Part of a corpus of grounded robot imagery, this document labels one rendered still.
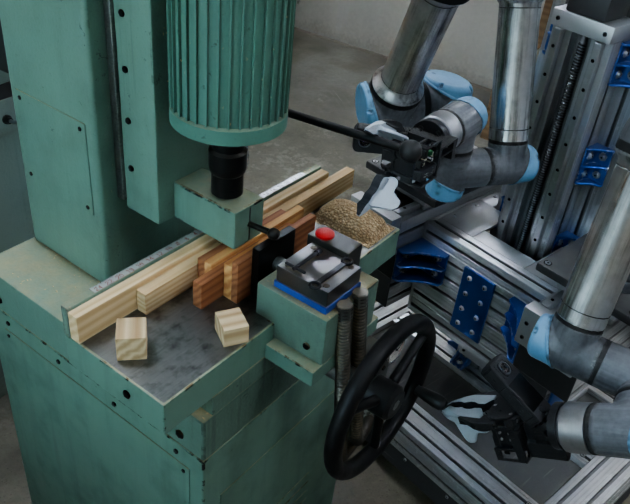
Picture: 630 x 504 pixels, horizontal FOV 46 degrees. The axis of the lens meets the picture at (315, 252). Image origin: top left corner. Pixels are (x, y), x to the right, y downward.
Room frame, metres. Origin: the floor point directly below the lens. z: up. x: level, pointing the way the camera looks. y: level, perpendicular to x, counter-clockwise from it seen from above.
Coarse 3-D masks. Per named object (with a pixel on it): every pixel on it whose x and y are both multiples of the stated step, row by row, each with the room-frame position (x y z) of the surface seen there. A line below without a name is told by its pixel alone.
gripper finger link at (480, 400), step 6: (468, 396) 0.88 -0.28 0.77; (474, 396) 0.88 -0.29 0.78; (480, 396) 0.87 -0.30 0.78; (486, 396) 0.87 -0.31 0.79; (492, 396) 0.86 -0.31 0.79; (450, 402) 0.88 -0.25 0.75; (456, 402) 0.87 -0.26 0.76; (462, 402) 0.87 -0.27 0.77; (468, 402) 0.86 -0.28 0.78; (474, 402) 0.86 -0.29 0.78; (480, 402) 0.85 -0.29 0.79; (486, 402) 0.85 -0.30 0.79; (492, 402) 0.85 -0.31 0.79; (468, 408) 0.86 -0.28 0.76; (486, 408) 0.84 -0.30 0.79
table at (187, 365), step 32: (384, 256) 1.13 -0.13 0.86; (192, 288) 0.92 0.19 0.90; (160, 320) 0.84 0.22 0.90; (192, 320) 0.85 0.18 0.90; (256, 320) 0.86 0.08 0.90; (96, 352) 0.76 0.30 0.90; (160, 352) 0.77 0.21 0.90; (192, 352) 0.78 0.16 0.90; (224, 352) 0.79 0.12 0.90; (256, 352) 0.83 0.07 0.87; (288, 352) 0.83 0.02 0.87; (128, 384) 0.71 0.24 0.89; (160, 384) 0.71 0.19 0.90; (192, 384) 0.72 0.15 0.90; (224, 384) 0.77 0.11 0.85; (160, 416) 0.68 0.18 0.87
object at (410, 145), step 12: (288, 108) 1.13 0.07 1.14; (300, 120) 1.10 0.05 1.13; (312, 120) 1.09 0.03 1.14; (324, 120) 1.08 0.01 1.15; (336, 132) 1.06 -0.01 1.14; (348, 132) 1.05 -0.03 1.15; (360, 132) 1.04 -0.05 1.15; (384, 144) 1.01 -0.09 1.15; (396, 144) 1.00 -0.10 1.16; (408, 144) 0.98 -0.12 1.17; (408, 156) 0.98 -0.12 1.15; (420, 156) 0.98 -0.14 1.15
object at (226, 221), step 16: (192, 176) 1.05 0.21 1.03; (208, 176) 1.06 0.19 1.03; (176, 192) 1.02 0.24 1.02; (192, 192) 1.00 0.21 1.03; (208, 192) 1.01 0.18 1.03; (176, 208) 1.02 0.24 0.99; (192, 208) 1.00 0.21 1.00; (208, 208) 0.98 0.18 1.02; (224, 208) 0.97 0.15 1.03; (240, 208) 0.97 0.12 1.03; (256, 208) 0.99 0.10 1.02; (192, 224) 1.00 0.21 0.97; (208, 224) 0.98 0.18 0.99; (224, 224) 0.96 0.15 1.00; (240, 224) 0.96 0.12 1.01; (224, 240) 0.96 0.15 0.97; (240, 240) 0.96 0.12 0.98
